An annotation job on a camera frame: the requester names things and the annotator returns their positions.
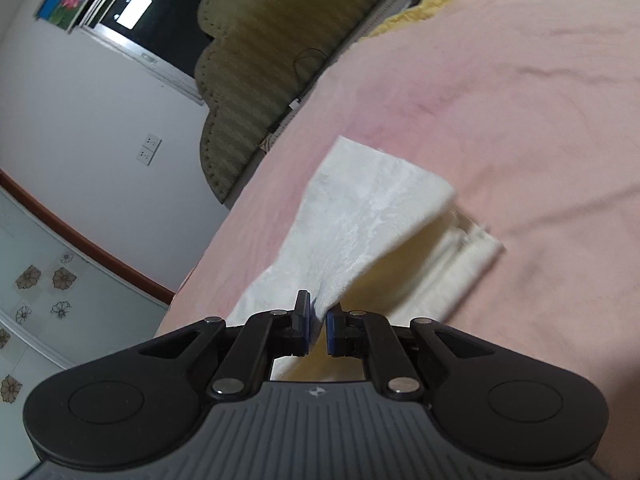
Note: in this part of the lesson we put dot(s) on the cream white pants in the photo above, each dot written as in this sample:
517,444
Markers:
360,210

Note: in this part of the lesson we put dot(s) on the pink bed sheet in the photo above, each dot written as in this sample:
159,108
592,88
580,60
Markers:
500,110

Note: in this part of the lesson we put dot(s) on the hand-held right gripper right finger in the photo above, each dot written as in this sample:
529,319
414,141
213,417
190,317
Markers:
331,332

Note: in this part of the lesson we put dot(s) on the flower pattern wardrobe door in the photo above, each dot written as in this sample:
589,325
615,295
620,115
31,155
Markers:
35,310

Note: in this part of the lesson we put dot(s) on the white charger plug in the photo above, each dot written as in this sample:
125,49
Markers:
294,104

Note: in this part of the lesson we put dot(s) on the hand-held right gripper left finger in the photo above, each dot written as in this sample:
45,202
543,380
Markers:
304,327

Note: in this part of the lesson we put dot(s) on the white wall socket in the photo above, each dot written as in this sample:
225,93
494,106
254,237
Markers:
149,150

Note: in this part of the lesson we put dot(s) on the dark window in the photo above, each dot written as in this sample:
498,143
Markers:
165,25

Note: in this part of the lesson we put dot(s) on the olive striped headboard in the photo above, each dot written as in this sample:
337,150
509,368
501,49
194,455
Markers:
250,60

